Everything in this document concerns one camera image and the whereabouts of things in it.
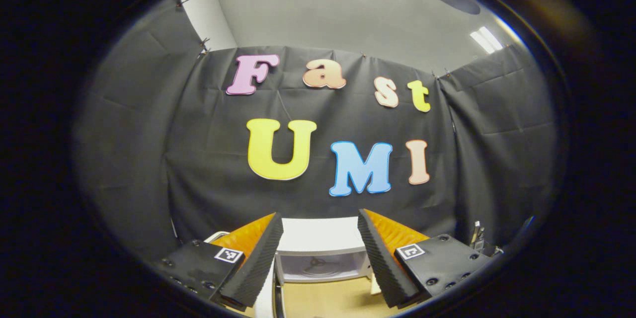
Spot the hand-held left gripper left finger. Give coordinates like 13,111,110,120
149,213,284,311

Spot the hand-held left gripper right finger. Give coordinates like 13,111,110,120
357,209,497,309

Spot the white microwave oven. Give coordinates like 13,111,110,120
252,217,382,318

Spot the black backdrop cloth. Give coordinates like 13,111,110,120
75,0,557,259

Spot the small ceiling light panel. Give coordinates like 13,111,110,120
470,26,503,54

